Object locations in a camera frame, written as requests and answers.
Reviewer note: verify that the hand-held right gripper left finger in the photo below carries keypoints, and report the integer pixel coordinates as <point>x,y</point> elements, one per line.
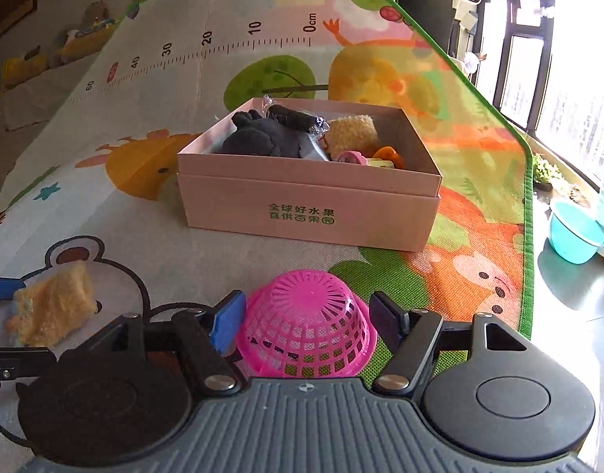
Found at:
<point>228,322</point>

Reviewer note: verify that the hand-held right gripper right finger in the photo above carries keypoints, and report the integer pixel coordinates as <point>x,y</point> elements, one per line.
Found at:
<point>386,319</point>

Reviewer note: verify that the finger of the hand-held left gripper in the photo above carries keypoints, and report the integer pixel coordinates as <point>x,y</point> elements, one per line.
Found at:
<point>21,357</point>
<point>4,289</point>

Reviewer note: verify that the yellow fuzzy sock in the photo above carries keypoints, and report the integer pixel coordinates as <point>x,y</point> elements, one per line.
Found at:
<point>354,133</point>
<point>50,310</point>

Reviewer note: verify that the pink plastic net scoop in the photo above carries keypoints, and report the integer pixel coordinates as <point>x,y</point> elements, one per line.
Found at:
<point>309,291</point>

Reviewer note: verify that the pink cardboard box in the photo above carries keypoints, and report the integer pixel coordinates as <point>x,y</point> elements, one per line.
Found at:
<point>307,217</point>

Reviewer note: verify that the pink round toy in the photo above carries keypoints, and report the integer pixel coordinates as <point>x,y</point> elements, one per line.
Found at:
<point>354,157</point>

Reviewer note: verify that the black plush toy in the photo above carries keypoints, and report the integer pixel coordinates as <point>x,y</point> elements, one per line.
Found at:
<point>267,140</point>

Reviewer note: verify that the black item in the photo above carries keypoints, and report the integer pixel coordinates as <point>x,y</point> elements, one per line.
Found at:
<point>294,116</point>

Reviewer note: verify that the printed cartoon play mat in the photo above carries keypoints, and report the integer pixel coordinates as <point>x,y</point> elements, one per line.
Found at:
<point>134,207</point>

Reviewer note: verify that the teal plastic basin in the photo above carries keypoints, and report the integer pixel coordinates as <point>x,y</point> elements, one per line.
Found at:
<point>575,236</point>

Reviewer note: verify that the potted plants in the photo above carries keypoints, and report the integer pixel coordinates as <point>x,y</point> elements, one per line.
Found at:
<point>548,172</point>

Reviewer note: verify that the yellow cushion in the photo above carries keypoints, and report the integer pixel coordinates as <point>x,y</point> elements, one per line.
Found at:
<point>23,71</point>
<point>85,44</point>

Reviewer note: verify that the small white plush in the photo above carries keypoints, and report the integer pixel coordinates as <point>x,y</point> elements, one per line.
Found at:
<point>73,34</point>

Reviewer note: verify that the brown bear plush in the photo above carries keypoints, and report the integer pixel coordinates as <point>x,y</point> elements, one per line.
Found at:
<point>97,12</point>

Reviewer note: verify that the bright window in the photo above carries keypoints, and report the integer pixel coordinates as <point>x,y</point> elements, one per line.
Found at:
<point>578,83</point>

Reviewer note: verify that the dark tall column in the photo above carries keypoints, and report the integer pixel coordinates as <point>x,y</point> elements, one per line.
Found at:
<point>425,0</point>

